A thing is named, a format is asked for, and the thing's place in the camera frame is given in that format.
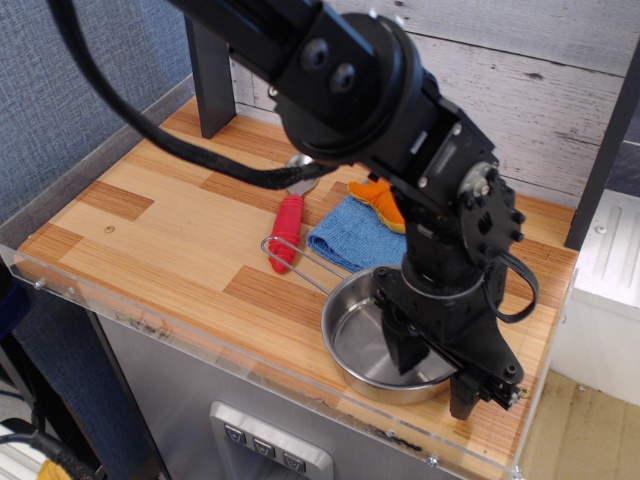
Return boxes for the stainless steel cabinet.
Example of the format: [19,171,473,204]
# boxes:
[97,316,454,479]

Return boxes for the orange plush fish toy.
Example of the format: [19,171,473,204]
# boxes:
[347,179,406,234]

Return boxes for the stainless steel pot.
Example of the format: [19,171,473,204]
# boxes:
[261,236,454,405]

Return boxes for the clear acrylic guard rail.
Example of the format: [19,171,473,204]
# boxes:
[1,230,528,479]

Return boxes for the black right vertical post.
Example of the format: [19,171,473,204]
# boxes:
[564,42,639,251]

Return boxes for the black vertical post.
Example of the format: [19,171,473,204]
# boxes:
[185,17,237,139]
[564,42,639,251]

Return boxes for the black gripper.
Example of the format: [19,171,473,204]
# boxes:
[372,266,524,420]

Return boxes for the red handled metal spoon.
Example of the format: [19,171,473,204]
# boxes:
[268,179,318,274]

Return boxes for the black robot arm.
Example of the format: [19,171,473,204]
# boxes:
[179,1,527,420]

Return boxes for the blue folded cloth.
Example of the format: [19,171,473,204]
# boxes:
[307,197,407,273]

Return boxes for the white aluminium block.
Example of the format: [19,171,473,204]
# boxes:
[551,190,639,405]

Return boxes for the silver button panel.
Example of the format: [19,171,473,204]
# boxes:
[209,401,334,479]

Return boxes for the yellow black object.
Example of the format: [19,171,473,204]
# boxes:
[1,425,96,479]

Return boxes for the black left vertical post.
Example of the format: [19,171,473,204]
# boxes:
[185,17,237,139]

